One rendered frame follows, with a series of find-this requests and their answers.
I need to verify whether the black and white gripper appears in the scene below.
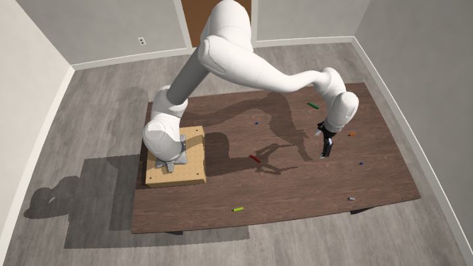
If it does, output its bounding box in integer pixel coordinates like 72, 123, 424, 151
314, 122, 337, 159

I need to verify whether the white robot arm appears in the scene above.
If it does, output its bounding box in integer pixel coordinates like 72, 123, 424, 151
143, 0, 358, 173

